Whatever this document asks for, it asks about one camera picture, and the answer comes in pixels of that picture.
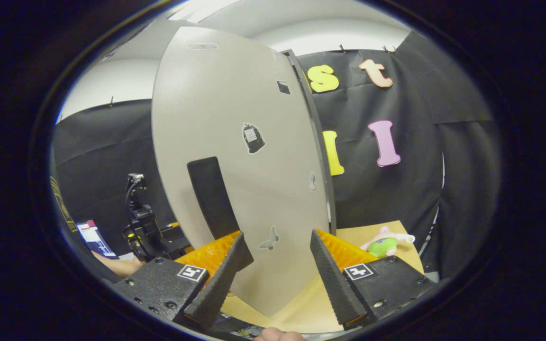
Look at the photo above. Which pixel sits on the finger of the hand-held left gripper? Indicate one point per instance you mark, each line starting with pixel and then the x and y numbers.
pixel 176 244
pixel 168 229

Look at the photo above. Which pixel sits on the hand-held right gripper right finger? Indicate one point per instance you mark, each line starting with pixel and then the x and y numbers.
pixel 335 284

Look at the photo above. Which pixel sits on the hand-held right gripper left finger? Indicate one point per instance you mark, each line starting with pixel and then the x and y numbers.
pixel 218 284

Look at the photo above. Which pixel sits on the beige cabinet door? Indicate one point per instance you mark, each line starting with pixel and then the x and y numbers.
pixel 197 118

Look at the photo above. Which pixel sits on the laptop screen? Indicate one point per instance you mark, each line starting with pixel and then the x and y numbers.
pixel 94 239

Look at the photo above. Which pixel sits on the pink green plush toy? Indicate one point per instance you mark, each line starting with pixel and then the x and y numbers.
pixel 382 244

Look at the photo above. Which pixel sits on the black backdrop cloth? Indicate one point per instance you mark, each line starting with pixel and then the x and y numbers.
pixel 420 199

